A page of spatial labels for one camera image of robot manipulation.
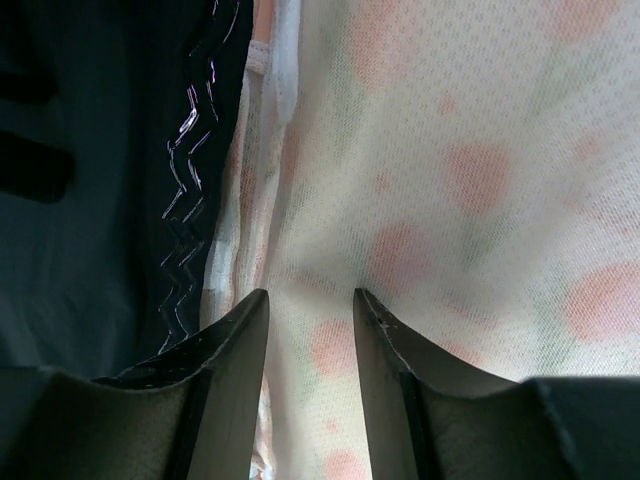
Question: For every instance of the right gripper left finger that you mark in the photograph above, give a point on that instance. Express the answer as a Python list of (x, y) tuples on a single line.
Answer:
[(188, 413)]

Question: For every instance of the floral pink laundry bag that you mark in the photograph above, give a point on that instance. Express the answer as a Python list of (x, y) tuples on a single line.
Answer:
[(474, 164)]

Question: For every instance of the black bra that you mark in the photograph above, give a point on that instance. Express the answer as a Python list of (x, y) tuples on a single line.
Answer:
[(116, 122)]

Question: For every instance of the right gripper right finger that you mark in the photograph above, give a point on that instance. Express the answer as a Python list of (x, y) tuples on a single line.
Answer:
[(431, 415)]

